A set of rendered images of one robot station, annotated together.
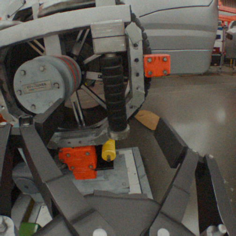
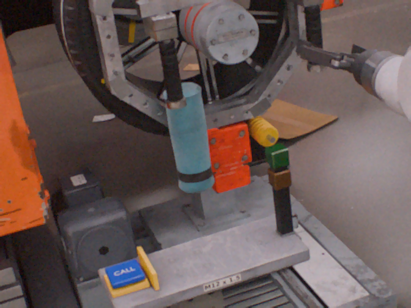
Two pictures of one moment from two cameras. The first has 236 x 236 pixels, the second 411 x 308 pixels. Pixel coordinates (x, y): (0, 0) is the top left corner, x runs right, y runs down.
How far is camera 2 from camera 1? 1.53 m
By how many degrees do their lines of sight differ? 14
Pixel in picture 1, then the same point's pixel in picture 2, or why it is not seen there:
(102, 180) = (238, 217)
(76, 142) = (225, 117)
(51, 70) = (249, 18)
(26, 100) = (219, 50)
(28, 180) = (114, 227)
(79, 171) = (226, 172)
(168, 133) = (361, 49)
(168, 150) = not seen: hidden behind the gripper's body
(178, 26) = not seen: outside the picture
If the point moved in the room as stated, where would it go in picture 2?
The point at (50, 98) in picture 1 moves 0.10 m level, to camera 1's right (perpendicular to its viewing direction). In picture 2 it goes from (244, 45) to (285, 36)
